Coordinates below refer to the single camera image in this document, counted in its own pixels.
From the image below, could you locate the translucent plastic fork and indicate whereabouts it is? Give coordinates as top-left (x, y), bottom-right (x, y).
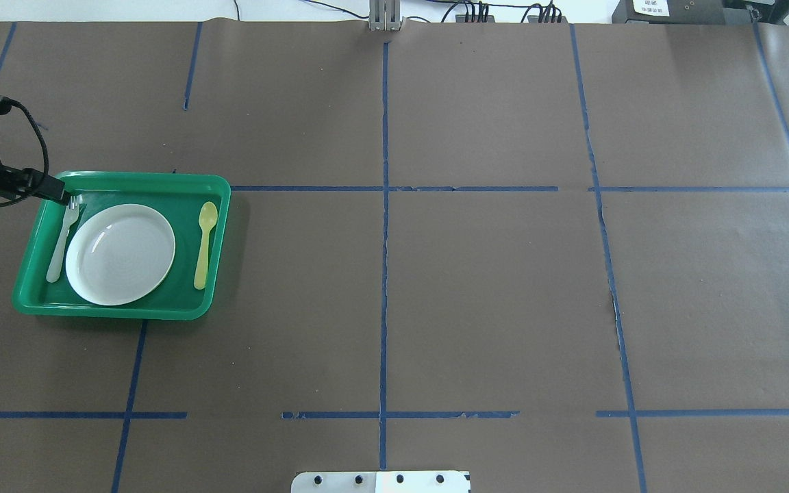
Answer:
top-left (46, 194), bottom-right (82, 283)

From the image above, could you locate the white round plate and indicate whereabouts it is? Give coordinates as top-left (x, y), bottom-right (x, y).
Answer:
top-left (64, 203), bottom-right (176, 307)

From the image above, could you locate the green plastic tray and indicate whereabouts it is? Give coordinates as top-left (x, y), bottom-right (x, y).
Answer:
top-left (12, 171), bottom-right (231, 320)

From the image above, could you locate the yellow plastic spoon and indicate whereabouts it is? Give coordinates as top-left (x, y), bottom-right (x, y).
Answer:
top-left (193, 201), bottom-right (218, 290)

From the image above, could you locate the black box device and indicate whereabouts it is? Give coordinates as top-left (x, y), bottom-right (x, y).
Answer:
top-left (611, 1), bottom-right (725, 25)

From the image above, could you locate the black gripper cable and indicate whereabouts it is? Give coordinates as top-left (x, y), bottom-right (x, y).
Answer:
top-left (0, 81), bottom-right (51, 209)

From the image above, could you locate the aluminium frame post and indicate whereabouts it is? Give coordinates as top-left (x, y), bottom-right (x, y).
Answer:
top-left (368, 0), bottom-right (403, 31)

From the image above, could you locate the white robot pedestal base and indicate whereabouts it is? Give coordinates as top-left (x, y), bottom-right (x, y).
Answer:
top-left (290, 470), bottom-right (472, 492)

